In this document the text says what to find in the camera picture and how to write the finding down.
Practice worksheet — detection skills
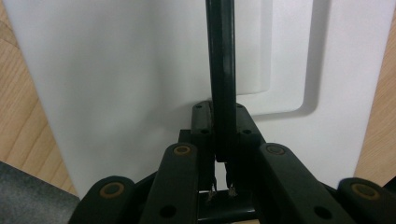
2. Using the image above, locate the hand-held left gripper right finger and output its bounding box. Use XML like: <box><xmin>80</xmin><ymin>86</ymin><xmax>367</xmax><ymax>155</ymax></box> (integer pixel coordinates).
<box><xmin>225</xmin><ymin>102</ymin><xmax>266</xmax><ymax>190</ymax></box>

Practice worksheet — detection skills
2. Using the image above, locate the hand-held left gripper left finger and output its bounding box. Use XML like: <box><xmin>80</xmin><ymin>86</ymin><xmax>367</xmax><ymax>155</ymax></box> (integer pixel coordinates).
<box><xmin>191</xmin><ymin>100</ymin><xmax>217</xmax><ymax>192</ymax></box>

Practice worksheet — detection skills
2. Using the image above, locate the white storage box lid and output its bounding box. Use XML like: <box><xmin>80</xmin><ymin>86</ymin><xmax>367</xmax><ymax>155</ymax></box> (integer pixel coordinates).
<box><xmin>2</xmin><ymin>0</ymin><xmax>396</xmax><ymax>200</ymax></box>

